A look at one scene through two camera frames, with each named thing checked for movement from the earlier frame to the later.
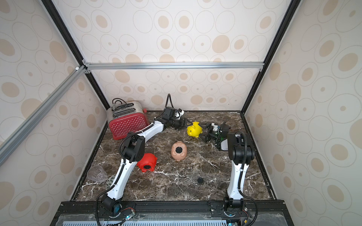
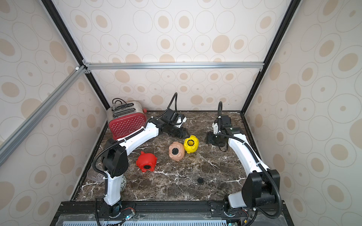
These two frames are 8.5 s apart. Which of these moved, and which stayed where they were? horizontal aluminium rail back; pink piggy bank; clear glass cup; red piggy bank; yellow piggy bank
Moved: yellow piggy bank
Stayed: pink piggy bank; clear glass cup; red piggy bank; horizontal aluminium rail back
